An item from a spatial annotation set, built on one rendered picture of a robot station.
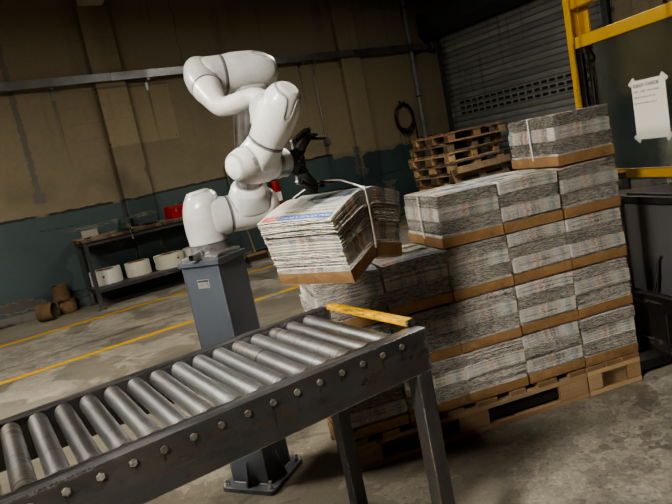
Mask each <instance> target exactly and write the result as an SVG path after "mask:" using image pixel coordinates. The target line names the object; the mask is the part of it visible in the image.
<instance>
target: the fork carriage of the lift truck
mask: <svg viewBox="0 0 672 504"><path fill-rule="evenodd" d="M630 291H631V294H632V298H633V303H630V304H631V305H634V310H635V316H634V320H635V321H634V323H635V328H636V336H637V339H638V340H636V341H638V346H639V347H642V348H644V349H647V350H651V349H654V348H656V349H659V350H662V351H665V352H668V353H669V354H670V358H672V296H670V295H666V294H661V293H657V292H652V291H648V290H643V289H639V288H634V287H631V290H630Z"/></svg>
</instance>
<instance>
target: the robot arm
mask: <svg viewBox="0 0 672 504"><path fill-rule="evenodd" d="M183 73H184V81H185V84H186V86H187V88H188V90H189V92H190V93H191V94H192V95H193V96H194V97H195V98H196V100H197V101H199V102H200V103H201V104H203V105H204V106H205V107H206V108H207V109H208V110H209V111H210V112H212V113H213V114H215V115H217V116H220V117H227V116H232V115H233V126H234V148H235V150H233V151H232V152H231V153H230V154H229V155H228V156H227V157H226V160H225V169H226V172H227V174H228V175H229V176H230V177H231V178H232V179H233V180H235V181H234V182H233V183H232V184H231V187H230V191H229V195H226V196H218V195H217V193H216V192H215V191H214V190H212V189H208V188H203V189H200V190H197V191H194V192H191V193H188V194H186V197H185V200H184V203H183V212H182V214H183V223H184V228H185V232H186V236H187V239H188V242H189V245H190V250H191V255H190V256H188V257H186V258H184V259H182V263H187V262H194V261H201V260H209V259H217V258H220V257H221V256H224V255H226V254H229V253H231V252H234V251H237V250H240V249H241V248H240V246H230V245H229V243H228V240H227V234H230V233H232V232H236V231H242V230H247V229H251V228H255V227H258V226H257V224H258V223H259V222H260V221H261V220H263V219H264V218H265V217H266V216H267V215H268V214H269V213H270V212H272V211H273V210H274V209H276V208H277V207H278V206H280V203H279V198H278V196H277V194H276V193H275V191H274V190H272V189H271V188H269V187H267V184H266V182H269V181H271V180H275V179H280V178H282V177H288V176H289V175H294V176H295V180H296V181H294V182H293V183H294V185H299V186H301V187H302V188H304V189H305V190H307V191H309V192H310V193H319V189H318V188H322V187H325V184H333V181H316V180H315V179H314V177H313V176H312V175H311V174H310V173H309V170H308V169H307V168H306V167H305V166H306V163H305V156H304V153H305V152H306V150H305V149H306V148H307V146H308V144H309V142H310V140H323V139H327V137H326V136H325V137H318V134H317V133H311V132H310V131H311V128H310V127H309V128H304V129H302V130H301V131H300V132H299V133H298V134H297V135H296V136H295V137H294V138H293V139H290V137H291V135H292V133H293V130H294V128H295V126H296V123H297V121H298V118H299V115H300V111H301V104H302V99H301V95H300V93H299V90H298V89H297V88H296V87H295V86H294V85H293V84H291V83H289V82H287V81H277V79H278V67H277V64H276V61H275V59H274V58H273V57H272V56H270V55H268V54H266V53H264V52H260V51H252V50H248V51H235V52H228V53H225V54H220V55H213V56H205V57H202V56H194V57H191V58H189V59H188V60H187V61H186V62H185V65H184V69H183ZM224 94H228V95H227V96H225V95H224ZM289 139H290V140H289ZM301 140H302V141H301ZM299 141H301V142H300V144H299V146H298V148H296V145H297V144H298V142H299ZM287 142H288V144H291V149H290V150H287V149H285V148H284V147H285V145H286V143H287ZM300 176H302V177H303V178H304V179H305V180H306V181H307V182H306V181H304V180H303V179H301V178H300Z"/></svg>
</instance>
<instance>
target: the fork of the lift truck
mask: <svg viewBox="0 0 672 504"><path fill-rule="evenodd" d="M639 356H640V366H641V371H642V370H645V369H648V368H651V367H654V366H657V365H661V364H664V363H667V362H670V361H672V358H670V354H669V353H668V352H665V351H662V350H659V349H656V348H654V349H651V350H648V351H645V352H642V353H639ZM556 398H559V394H558V390H557V387H556V388H553V389H550V390H546V391H543V392H540V393H537V394H534V395H531V396H528V397H525V398H522V399H518V400H515V401H512V402H509V403H506V404H503V405H500V406H497V407H494V408H490V409H488V411H489V417H490V418H494V417H498V416H501V415H505V414H508V413H511V412H515V411H518V410H521V409H525V408H528V407H531V406H534V405H538V404H541V403H544V402H547V401H550V400H553V399H556Z"/></svg>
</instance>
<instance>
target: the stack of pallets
mask: <svg viewBox="0 0 672 504"><path fill-rule="evenodd" d="M492 126H494V129H495V131H493V132H489V127H492ZM505 130H506V128H505V121H502V122H497V123H492V124H487V125H482V126H477V127H472V128H467V129H462V130H457V131H452V132H448V133H443V134H438V135H433V136H428V137H423V138H418V139H413V140H411V141H412V144H413V149H411V150H409V153H410V155H411V160H408V163H409V166H410V169H412V170H413V172H414V178H415V181H416V187H418V188H419V190H420V191H423V190H428V189H430V188H437V187H441V186H446V185H451V184H456V183H455V181H454V180H453V179H452V176H451V174H450V172H449V171H450V170H453V169H455V168H456V167H460V166H463V165H467V164H471V163H475V162H479V161H483V160H487V156H492V155H494V158H495V157H499V156H503V155H504V150H502V151H500V149H499V145H498V143H499V141H502V140H501V136H500V135H501V131H505ZM485 137H490V140H491V142H487V143H485V142H484V138H485ZM424 140H426V141H427V145H424V144H423V141H424ZM467 143H468V146H467ZM483 147H488V150H489V152H485V153H482V150H481V148H483ZM423 150H425V155H421V151H423ZM463 152H467V155H466V156H464V155H463ZM443 157H444V160H442V158H443ZM424 160H425V164H424V165H420V161H424ZM470 161H471V163H470ZM424 170H429V173H427V174H424ZM426 179H431V182H429V183H427V180H426Z"/></svg>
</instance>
